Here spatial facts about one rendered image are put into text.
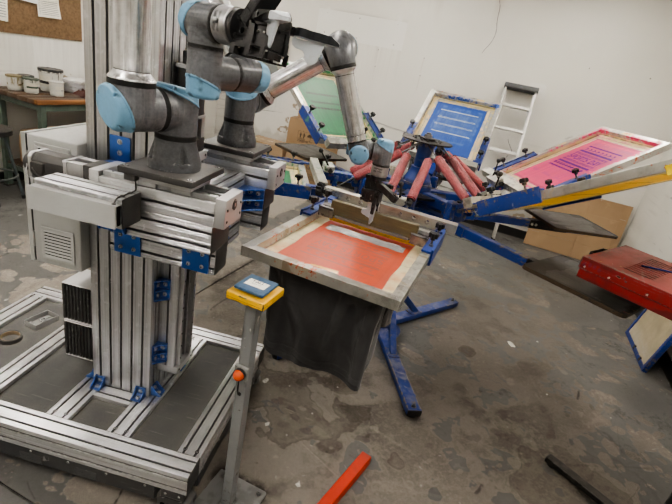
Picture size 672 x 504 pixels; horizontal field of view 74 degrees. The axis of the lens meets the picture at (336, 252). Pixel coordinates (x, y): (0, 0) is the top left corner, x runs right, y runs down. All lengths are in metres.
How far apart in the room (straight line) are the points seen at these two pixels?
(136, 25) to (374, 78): 5.17
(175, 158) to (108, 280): 0.69
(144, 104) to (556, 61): 5.21
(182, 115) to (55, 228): 0.73
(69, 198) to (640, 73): 5.62
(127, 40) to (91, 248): 0.86
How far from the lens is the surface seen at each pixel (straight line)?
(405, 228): 1.96
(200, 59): 1.07
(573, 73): 6.01
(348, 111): 1.76
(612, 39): 6.06
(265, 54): 0.93
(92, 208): 1.39
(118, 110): 1.26
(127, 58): 1.28
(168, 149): 1.37
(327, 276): 1.47
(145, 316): 1.88
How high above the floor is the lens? 1.63
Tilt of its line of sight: 23 degrees down
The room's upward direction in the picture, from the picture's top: 12 degrees clockwise
